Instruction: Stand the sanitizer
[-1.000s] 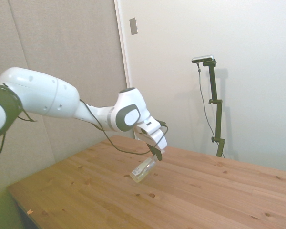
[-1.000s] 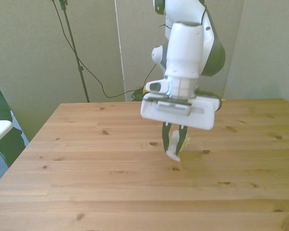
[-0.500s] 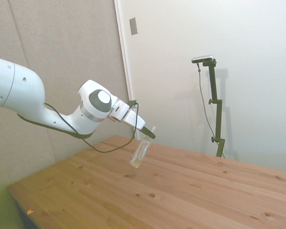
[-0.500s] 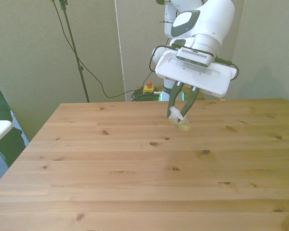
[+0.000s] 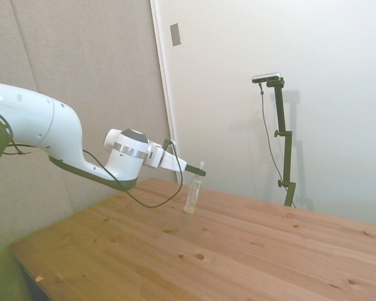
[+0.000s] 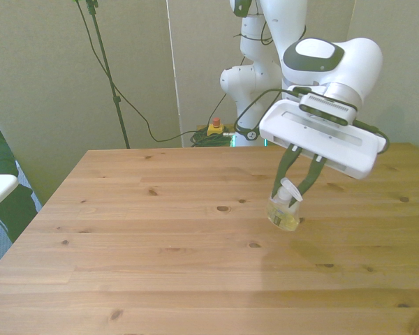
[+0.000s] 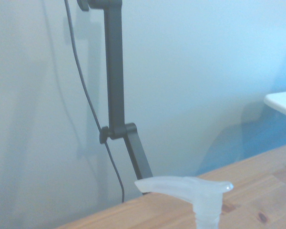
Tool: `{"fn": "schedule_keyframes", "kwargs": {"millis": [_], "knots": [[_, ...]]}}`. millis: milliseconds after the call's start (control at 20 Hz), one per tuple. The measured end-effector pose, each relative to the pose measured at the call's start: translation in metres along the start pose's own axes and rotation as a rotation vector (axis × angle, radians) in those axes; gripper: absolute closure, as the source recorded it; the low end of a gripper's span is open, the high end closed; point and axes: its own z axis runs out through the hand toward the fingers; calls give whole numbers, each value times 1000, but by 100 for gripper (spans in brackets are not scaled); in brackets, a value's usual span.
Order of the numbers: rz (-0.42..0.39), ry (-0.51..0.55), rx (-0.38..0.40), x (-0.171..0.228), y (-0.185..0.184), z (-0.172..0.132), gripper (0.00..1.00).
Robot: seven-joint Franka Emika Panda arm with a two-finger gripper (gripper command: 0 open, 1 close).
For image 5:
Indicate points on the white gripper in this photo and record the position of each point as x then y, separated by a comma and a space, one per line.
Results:
175, 161

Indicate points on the clear hand sanitizer pump bottle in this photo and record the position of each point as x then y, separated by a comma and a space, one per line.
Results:
192, 197

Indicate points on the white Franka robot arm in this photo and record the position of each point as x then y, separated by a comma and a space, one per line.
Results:
34, 116

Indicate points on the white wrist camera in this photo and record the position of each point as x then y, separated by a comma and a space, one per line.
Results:
156, 150

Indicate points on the white door frame trim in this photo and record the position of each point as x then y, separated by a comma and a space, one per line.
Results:
163, 78

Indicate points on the dark jointed camera stand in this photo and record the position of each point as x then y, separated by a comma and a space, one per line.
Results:
282, 116

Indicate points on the silver camera on stand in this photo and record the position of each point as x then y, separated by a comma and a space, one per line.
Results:
266, 77

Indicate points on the grey wall plate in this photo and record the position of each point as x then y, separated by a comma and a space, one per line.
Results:
175, 34

